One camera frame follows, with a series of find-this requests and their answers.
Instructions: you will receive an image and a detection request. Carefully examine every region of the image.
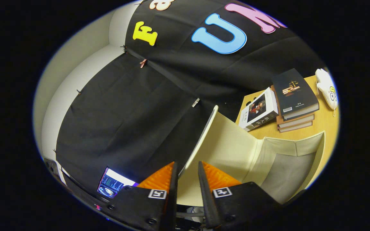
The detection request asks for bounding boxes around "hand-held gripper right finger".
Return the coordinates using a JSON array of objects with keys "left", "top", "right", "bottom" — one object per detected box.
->
[{"left": 198, "top": 161, "right": 283, "bottom": 229}]

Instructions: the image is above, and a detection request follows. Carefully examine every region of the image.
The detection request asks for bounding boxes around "white plush toy with eyes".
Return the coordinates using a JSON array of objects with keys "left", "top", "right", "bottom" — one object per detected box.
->
[{"left": 315, "top": 68, "right": 339, "bottom": 111}]

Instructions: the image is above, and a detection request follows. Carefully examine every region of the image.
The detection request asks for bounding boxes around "grey fabric storage box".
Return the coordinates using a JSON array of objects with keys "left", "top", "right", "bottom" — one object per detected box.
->
[{"left": 176, "top": 105, "right": 326, "bottom": 207}]

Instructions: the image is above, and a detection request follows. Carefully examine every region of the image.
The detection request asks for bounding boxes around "white cover book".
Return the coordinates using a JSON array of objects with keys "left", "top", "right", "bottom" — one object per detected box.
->
[{"left": 238, "top": 87, "right": 279, "bottom": 132}]

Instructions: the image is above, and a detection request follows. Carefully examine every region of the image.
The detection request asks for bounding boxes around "lit computer screen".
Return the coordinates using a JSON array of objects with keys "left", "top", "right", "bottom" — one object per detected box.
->
[{"left": 97, "top": 167, "right": 139, "bottom": 199}]

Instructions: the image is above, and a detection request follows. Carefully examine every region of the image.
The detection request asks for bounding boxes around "dark blue cover book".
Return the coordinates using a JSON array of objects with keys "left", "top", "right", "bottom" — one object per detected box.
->
[{"left": 272, "top": 68, "right": 320, "bottom": 121}]

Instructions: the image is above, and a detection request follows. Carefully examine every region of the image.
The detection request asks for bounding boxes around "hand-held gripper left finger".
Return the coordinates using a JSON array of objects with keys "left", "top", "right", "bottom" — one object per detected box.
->
[{"left": 103, "top": 161, "right": 178, "bottom": 231}]

